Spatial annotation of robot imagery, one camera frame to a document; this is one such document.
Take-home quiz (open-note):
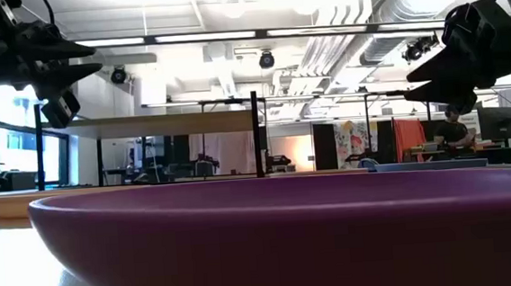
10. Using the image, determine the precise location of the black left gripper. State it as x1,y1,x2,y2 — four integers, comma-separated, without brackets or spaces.
0,16,105,104

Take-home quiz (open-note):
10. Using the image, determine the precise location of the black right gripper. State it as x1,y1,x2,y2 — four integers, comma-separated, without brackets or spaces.
398,0,511,118

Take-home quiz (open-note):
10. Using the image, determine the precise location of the blue plate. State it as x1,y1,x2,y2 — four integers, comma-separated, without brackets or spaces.
372,156,489,175

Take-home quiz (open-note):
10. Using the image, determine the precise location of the pale peach plate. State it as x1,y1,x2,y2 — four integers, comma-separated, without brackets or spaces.
0,180,153,221

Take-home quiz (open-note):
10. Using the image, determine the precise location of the purple plate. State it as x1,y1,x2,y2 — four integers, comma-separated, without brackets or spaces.
26,159,511,286

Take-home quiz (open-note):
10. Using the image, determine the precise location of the wooden shelf with black legs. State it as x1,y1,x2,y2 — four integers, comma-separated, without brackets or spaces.
32,88,266,194

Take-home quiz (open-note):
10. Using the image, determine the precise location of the black ceiling spotlight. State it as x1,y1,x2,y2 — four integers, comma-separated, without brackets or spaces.
399,33,441,64
109,65,129,85
257,49,276,71

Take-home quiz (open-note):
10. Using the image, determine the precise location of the person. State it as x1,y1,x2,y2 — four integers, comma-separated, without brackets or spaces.
431,103,480,149

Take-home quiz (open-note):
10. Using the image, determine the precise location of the black computer monitor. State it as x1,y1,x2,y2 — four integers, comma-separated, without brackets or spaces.
477,105,511,143

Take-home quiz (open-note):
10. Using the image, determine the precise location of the orange hanging cloth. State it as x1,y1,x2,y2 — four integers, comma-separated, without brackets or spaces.
392,117,429,165

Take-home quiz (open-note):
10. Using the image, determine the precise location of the large window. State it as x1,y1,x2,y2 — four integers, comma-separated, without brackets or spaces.
0,79,74,189

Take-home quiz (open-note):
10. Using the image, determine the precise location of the dark background desk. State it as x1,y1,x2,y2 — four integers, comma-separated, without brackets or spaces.
402,141,511,173

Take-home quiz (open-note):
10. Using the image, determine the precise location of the floral hanging cloth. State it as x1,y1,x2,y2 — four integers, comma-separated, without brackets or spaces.
334,119,379,170

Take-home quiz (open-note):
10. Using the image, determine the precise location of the blue rounded object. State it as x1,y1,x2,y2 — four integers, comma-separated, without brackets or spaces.
357,156,381,171

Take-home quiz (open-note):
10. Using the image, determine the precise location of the black standing panel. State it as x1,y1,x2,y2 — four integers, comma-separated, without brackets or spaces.
311,122,338,172

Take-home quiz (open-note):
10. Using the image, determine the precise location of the white curtain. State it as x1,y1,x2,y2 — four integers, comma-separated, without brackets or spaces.
187,130,258,179

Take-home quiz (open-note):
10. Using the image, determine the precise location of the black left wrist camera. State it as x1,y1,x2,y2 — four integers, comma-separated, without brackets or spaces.
40,89,83,130

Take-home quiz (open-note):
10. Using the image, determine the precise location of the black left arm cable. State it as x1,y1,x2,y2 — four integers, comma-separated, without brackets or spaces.
37,0,57,26

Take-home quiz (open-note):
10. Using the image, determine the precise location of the silver ventilation duct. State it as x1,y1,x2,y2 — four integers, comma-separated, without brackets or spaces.
355,0,471,67

